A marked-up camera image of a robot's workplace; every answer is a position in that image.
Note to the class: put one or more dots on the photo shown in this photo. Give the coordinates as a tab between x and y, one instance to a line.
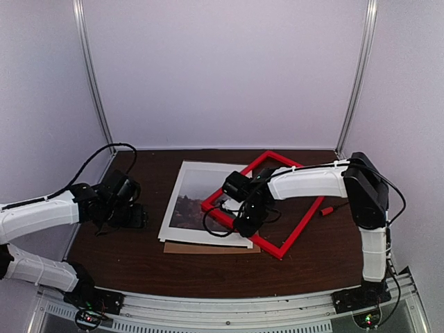
196	186

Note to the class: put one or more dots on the brown frame backing board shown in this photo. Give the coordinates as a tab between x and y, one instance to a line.
199	249

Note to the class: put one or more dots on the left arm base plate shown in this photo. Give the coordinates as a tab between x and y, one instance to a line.
101	301

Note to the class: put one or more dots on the right aluminium corner post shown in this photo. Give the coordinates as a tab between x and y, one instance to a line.
362	62

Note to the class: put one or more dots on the right controller board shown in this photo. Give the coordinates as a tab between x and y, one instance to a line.
367	320

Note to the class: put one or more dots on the red handled screwdriver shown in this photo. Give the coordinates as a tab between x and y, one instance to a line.
331	209

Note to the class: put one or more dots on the white mat board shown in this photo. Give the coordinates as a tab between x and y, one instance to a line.
168	233

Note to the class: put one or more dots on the red picture frame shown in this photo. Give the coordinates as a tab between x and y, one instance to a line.
209	206

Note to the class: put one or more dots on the controller board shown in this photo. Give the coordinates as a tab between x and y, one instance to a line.
86	321
367	320

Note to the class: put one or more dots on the aluminium corner post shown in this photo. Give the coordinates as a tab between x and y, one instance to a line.
81	25
362	62

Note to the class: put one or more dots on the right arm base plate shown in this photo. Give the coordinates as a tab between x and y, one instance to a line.
358	298

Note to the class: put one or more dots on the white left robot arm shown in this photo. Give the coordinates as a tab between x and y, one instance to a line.
113	202

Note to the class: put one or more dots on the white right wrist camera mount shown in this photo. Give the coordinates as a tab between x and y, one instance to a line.
230	205

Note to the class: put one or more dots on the left controller board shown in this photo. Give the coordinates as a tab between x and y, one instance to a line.
86	321

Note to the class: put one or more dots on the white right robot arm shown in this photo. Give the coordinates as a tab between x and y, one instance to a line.
355	179

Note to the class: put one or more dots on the left aluminium corner post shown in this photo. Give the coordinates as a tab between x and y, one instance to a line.
81	25

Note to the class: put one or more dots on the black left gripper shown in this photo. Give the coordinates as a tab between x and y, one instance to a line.
139	218

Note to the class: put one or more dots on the aluminium front rail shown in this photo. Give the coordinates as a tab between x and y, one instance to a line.
310	312

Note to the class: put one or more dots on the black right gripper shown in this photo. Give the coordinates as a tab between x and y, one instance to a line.
248	229

